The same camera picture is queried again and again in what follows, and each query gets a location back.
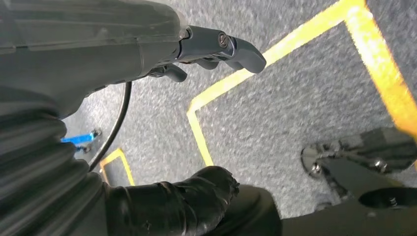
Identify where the blue metal shelf rack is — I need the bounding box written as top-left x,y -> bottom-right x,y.
60,128 -> 102,154

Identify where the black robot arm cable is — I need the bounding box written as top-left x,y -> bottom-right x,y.
88,81 -> 133,172

